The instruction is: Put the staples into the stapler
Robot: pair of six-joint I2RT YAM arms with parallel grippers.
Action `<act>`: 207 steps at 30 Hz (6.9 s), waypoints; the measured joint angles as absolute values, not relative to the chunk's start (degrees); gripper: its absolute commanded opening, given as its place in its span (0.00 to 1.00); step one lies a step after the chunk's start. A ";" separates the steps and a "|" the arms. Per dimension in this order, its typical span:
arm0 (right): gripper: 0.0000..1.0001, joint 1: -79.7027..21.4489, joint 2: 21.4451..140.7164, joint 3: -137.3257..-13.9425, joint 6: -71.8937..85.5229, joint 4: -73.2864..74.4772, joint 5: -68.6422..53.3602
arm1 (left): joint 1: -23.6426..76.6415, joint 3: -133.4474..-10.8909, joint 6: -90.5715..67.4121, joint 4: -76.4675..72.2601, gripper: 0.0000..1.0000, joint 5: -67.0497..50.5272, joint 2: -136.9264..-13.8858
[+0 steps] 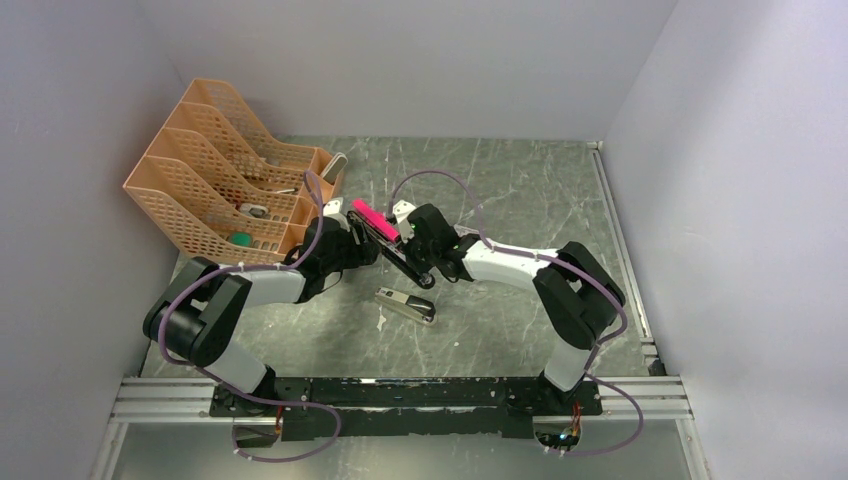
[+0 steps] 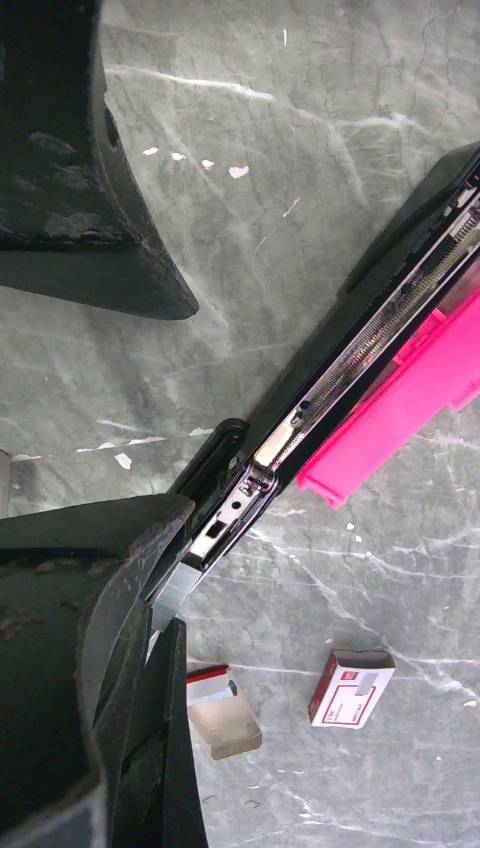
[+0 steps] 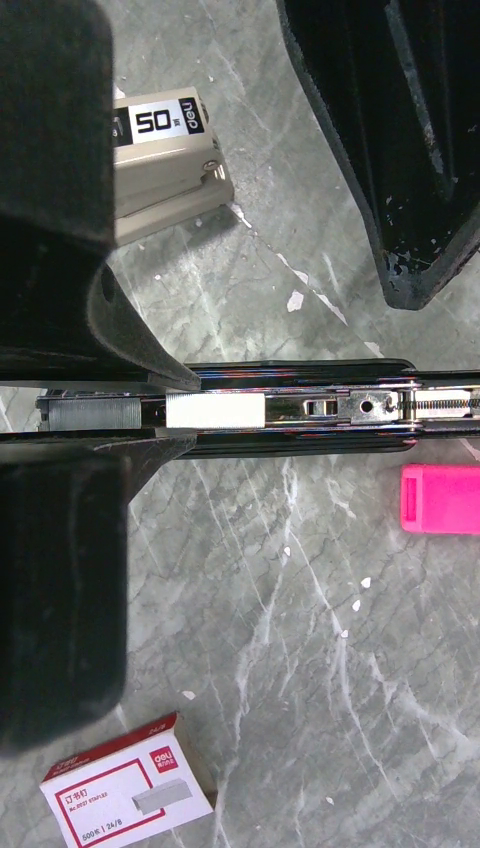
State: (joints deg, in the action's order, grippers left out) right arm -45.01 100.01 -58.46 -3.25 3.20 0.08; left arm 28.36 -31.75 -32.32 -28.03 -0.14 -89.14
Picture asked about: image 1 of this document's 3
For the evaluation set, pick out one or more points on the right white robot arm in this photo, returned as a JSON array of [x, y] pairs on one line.
[[579, 297]]

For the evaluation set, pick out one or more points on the green round object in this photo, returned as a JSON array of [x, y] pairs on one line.
[[240, 239]]

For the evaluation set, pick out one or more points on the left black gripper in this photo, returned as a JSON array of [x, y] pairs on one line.
[[363, 254]]

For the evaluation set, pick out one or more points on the grey white device in organizer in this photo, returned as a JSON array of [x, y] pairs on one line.
[[334, 168]]

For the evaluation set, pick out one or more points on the beige black stapler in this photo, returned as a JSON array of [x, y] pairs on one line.
[[413, 307]]

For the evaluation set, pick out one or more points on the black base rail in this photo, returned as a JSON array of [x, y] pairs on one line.
[[359, 407]]

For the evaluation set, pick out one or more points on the silver tape dispenser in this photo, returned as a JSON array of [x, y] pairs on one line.
[[254, 210]]

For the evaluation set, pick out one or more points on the orange mesh file organizer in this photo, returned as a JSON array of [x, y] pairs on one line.
[[212, 154]]

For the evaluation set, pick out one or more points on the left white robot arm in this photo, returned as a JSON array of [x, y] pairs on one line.
[[196, 316]]

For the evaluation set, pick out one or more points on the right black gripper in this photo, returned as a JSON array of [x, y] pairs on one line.
[[410, 243]]

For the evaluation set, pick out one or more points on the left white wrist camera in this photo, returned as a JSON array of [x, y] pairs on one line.
[[334, 209]]

